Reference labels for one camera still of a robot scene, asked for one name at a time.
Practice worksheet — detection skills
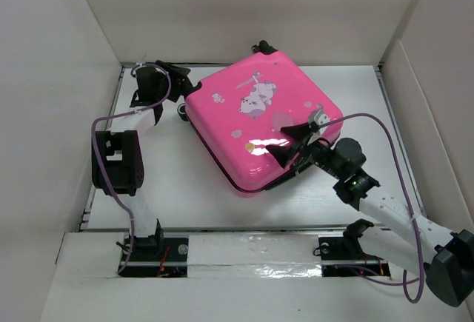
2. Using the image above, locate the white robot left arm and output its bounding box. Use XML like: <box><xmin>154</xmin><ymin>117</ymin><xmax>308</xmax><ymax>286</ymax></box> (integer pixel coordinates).
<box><xmin>91</xmin><ymin>61</ymin><xmax>193</xmax><ymax>262</ymax></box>

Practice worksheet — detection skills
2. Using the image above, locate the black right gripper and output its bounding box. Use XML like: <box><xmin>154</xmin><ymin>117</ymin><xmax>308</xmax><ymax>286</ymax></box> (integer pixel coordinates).
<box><xmin>264</xmin><ymin>124</ymin><xmax>344</xmax><ymax>181</ymax></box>

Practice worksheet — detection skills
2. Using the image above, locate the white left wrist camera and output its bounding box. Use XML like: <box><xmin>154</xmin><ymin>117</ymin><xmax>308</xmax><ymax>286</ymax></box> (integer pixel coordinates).
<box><xmin>130</xmin><ymin>62</ymin><xmax>154</xmax><ymax>77</ymax></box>

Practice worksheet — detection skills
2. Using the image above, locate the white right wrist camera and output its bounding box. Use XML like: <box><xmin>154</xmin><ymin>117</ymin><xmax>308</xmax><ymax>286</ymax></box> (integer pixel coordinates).
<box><xmin>308</xmin><ymin>104</ymin><xmax>330</xmax><ymax>144</ymax></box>

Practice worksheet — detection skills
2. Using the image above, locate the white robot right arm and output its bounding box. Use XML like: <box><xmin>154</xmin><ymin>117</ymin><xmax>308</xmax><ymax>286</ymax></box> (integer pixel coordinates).
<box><xmin>266</xmin><ymin>123</ymin><xmax>473</xmax><ymax>307</ymax></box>

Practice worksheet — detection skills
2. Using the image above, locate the pink hard-shell suitcase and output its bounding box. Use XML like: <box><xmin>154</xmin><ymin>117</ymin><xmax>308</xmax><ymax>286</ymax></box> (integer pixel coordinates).
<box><xmin>181</xmin><ymin>40</ymin><xmax>342</xmax><ymax>196</ymax></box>

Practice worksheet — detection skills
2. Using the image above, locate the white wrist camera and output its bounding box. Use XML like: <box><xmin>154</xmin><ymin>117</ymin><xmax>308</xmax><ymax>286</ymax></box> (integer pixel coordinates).
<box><xmin>130</xmin><ymin>62</ymin><xmax>154</xmax><ymax>77</ymax></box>
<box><xmin>308</xmin><ymin>104</ymin><xmax>330</xmax><ymax>144</ymax></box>

